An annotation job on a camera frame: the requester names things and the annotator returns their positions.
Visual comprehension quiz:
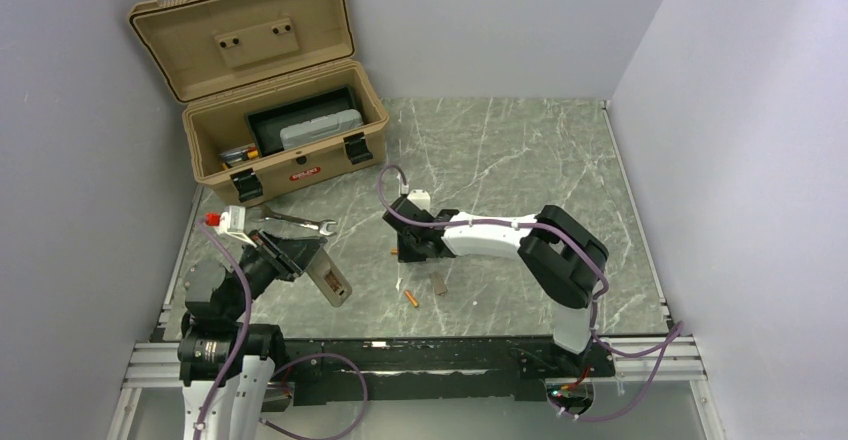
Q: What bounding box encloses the black tray in toolbox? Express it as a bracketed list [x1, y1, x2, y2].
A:
[245, 86, 365, 156]

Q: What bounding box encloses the tan plastic toolbox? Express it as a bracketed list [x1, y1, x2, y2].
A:
[128, 0, 389, 207]

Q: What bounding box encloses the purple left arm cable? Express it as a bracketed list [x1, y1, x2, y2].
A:
[192, 219, 370, 440]

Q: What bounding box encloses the silver open-end wrench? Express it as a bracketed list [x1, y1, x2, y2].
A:
[258, 204, 338, 237]

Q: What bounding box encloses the grey plastic case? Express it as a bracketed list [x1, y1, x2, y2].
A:
[279, 109, 363, 150]

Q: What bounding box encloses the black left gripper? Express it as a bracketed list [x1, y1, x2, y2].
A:
[225, 227, 326, 319]

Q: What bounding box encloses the beige battery compartment cover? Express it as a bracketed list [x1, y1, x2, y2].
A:
[429, 273, 448, 296]

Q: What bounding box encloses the pack of batteries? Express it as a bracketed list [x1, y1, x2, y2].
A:
[219, 144, 260, 169]

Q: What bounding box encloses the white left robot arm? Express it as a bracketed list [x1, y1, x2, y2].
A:
[177, 230, 326, 439]

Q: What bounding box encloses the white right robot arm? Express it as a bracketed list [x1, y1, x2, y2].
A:
[383, 195, 609, 375]

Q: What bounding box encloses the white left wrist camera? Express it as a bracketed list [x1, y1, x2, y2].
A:
[202, 205, 256, 247]

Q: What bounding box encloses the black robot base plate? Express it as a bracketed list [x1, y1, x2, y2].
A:
[269, 335, 616, 406]

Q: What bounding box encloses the white remote control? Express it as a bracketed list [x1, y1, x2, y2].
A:
[305, 247, 353, 308]

